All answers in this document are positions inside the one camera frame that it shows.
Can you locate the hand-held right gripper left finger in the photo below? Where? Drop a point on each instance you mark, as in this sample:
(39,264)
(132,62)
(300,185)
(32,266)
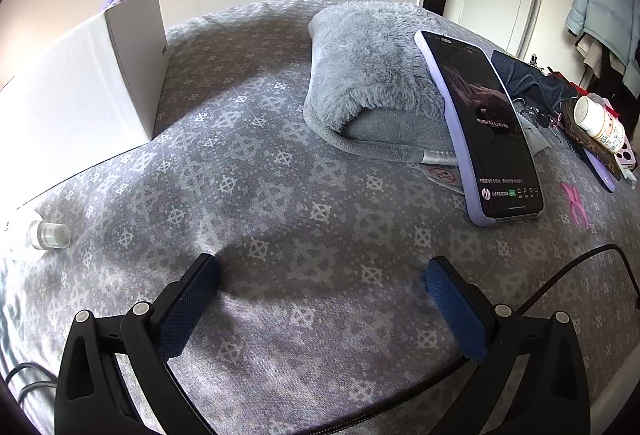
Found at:
(187,310)

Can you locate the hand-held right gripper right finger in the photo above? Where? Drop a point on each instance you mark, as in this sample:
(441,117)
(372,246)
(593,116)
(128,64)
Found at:
(457,315)

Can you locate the white cardboard box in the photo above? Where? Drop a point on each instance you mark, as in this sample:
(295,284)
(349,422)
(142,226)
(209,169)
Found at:
(75,90)

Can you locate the white tag red circle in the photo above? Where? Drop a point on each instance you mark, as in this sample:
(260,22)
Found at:
(442,177)

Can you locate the grey patterned blanket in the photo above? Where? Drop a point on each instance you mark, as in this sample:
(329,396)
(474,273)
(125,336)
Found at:
(300,215)

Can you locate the smartphone in purple case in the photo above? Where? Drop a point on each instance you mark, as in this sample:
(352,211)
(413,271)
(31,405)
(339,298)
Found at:
(480,115)

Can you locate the purple phone case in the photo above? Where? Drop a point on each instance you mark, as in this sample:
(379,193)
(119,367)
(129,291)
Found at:
(607,175)

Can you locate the brown patterned wallet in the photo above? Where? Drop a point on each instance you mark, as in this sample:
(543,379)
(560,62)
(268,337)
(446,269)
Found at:
(575,135)

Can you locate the white pill bottle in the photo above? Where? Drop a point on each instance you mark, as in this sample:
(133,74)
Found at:
(597,120)

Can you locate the dark blue cloth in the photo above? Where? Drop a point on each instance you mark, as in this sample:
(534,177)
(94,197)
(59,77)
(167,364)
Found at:
(530,75)

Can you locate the grey fluffy pouch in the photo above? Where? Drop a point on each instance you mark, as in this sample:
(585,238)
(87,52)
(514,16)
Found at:
(370,65)

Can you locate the black hanging garment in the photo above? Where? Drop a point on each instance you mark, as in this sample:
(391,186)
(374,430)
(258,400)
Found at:
(620,85)

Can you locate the light blue jacket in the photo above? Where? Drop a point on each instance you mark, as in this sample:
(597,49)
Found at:
(600,0)

